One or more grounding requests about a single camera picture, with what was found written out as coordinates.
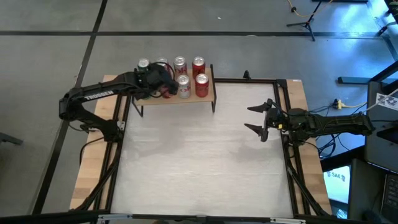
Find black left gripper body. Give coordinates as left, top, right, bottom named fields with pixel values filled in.
left=136, top=63, right=172, bottom=94

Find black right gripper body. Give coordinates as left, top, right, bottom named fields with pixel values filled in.
left=262, top=98, right=292, bottom=143

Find silver Diet Coke can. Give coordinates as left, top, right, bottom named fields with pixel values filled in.
left=173, top=55, right=188, bottom=78
left=177, top=74, right=192, bottom=100

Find green Sprite can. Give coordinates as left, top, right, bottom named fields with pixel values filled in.
left=137, top=57, right=150, bottom=72

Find red Coke Zero can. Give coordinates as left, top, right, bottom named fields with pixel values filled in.
left=192, top=55, right=206, bottom=78
left=195, top=73, right=210, bottom=98

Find black stand base bar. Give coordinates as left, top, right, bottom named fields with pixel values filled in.
left=338, top=60, right=398, bottom=85

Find white sheet marked SA6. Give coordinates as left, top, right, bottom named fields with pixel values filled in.
left=323, top=166, right=351, bottom=205

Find black tripod stand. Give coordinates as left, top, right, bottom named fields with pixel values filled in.
left=285, top=0, right=335, bottom=42

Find black equipment cart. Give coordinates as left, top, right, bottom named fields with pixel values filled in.
left=363, top=79, right=398, bottom=174

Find white printed sticker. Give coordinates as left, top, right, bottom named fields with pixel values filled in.
left=375, top=92, right=398, bottom=112

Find dark gray cabinet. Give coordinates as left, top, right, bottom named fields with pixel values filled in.
left=348, top=158, right=386, bottom=222

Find black keyboard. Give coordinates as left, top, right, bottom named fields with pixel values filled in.
left=381, top=172, right=398, bottom=223

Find black chair base leg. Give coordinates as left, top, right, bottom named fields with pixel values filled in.
left=0, top=132, right=24, bottom=146

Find wooden shelf with black frame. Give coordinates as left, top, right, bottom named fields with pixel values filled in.
left=131, top=63, right=218, bottom=118

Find black metal table frame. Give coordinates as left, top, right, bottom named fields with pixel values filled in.
left=70, top=77, right=332, bottom=224

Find pale yellow power cord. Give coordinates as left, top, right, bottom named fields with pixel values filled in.
left=341, top=101, right=371, bottom=110

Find yellow cable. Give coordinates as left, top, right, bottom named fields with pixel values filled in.
left=286, top=0, right=335, bottom=19

